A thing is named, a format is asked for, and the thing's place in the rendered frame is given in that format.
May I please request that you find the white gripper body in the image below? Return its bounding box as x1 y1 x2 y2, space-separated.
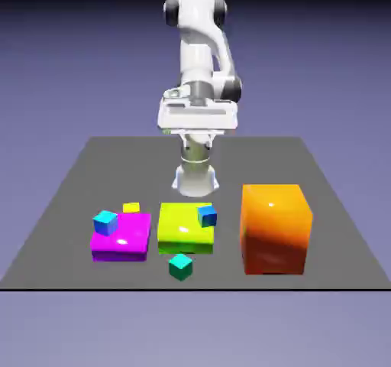
157 96 239 136

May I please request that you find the small light blue cube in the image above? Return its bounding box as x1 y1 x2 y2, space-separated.
92 209 119 237

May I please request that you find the small teal cube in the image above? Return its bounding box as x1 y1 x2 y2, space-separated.
168 252 194 282

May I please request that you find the large lime green box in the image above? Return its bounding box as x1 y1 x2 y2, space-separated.
157 202 215 255

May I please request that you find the large orange box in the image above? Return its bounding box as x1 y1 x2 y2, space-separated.
239 183 314 276

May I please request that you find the large magenta box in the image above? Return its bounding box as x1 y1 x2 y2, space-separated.
89 211 153 263

